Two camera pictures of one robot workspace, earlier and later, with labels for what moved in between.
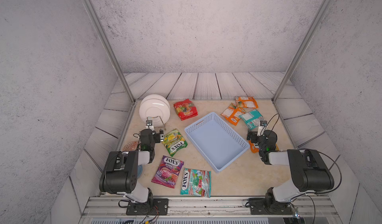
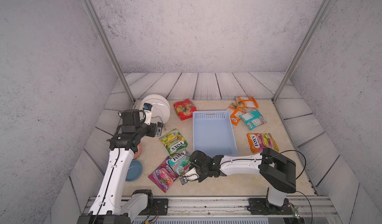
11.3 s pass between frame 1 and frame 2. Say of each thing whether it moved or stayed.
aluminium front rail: stayed
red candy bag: stayed
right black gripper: moved
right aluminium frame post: stayed
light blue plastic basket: moved
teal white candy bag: stayed
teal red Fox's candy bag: moved
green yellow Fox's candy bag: stayed
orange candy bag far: stayed
